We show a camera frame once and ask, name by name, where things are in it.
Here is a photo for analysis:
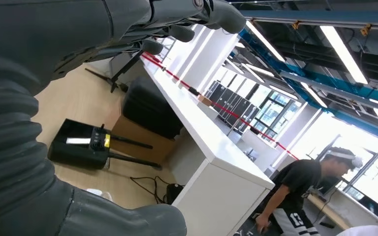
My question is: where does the small brown box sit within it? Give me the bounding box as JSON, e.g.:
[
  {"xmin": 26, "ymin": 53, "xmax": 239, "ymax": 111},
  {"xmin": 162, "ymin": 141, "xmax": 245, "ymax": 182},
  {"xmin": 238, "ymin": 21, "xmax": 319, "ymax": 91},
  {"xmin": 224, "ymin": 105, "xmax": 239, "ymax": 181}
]
[{"xmin": 197, "ymin": 94, "xmax": 213, "ymax": 107}]

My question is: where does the black adapter with cables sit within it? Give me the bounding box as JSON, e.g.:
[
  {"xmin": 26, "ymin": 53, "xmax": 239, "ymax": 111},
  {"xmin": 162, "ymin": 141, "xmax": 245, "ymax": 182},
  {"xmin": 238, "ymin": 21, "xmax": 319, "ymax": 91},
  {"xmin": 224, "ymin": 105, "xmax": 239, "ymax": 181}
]
[{"xmin": 129, "ymin": 176, "xmax": 185, "ymax": 205}]

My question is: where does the black locker row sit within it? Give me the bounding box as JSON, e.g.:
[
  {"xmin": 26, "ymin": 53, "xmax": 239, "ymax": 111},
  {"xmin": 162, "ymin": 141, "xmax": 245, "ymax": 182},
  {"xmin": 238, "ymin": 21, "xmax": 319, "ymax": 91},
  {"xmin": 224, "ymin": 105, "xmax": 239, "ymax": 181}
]
[{"xmin": 204, "ymin": 81, "xmax": 261, "ymax": 134}]

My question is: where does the white headset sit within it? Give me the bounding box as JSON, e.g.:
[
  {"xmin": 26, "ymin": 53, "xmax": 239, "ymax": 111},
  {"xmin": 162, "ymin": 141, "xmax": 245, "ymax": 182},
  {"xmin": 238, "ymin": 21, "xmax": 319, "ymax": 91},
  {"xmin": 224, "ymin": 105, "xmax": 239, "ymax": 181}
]
[{"xmin": 327, "ymin": 150, "xmax": 363, "ymax": 169}]

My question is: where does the brown cardboard box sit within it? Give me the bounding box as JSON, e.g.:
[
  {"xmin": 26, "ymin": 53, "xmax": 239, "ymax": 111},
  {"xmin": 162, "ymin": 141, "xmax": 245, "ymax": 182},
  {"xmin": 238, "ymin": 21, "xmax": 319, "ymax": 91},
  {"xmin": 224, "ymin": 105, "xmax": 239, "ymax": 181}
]
[{"xmin": 110, "ymin": 115, "xmax": 178, "ymax": 165}]

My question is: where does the white cabinet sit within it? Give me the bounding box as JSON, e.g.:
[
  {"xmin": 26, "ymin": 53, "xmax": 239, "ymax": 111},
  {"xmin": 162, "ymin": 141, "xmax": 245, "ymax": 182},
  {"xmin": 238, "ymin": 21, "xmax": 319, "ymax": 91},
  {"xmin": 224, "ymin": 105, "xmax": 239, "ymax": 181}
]
[{"xmin": 140, "ymin": 54, "xmax": 276, "ymax": 236}]

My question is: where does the black tripod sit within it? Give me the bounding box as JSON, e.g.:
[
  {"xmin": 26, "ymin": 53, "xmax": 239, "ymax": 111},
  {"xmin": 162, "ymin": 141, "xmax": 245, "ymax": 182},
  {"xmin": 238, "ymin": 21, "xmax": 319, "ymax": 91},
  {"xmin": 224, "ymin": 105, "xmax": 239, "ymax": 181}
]
[{"xmin": 84, "ymin": 50, "xmax": 144, "ymax": 93}]

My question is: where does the wooden desk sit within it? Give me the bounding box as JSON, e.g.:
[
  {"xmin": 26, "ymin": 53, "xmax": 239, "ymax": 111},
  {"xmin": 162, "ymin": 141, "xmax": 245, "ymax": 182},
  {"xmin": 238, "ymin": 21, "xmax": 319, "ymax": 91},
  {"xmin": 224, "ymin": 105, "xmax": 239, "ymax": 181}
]
[{"xmin": 307, "ymin": 192, "xmax": 351, "ymax": 230}]

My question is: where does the black box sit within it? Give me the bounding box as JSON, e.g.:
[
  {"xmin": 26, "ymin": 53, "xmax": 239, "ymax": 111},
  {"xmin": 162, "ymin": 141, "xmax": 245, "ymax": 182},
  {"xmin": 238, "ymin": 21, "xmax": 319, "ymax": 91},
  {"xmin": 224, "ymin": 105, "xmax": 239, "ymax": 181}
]
[{"xmin": 122, "ymin": 76, "xmax": 185, "ymax": 141}]

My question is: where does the white plastic object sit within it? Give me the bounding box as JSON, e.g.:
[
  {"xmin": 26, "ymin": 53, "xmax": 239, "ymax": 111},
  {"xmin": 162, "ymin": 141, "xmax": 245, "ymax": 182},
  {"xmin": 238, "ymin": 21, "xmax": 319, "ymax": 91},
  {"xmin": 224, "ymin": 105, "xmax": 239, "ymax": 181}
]
[{"xmin": 86, "ymin": 188, "xmax": 113, "ymax": 203}]

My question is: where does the red barrier belt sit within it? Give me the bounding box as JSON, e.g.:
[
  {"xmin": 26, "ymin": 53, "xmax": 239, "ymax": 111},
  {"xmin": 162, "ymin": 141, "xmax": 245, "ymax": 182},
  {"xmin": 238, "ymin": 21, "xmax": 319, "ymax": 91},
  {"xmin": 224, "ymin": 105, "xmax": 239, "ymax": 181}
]
[{"xmin": 141, "ymin": 52, "xmax": 300, "ymax": 161}]

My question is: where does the black controller with antennas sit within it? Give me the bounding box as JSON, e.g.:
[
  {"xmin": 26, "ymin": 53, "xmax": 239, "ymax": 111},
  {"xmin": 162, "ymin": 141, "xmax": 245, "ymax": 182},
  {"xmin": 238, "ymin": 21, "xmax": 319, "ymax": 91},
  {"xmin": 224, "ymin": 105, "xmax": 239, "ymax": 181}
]
[{"xmin": 47, "ymin": 118, "xmax": 162, "ymax": 171}]

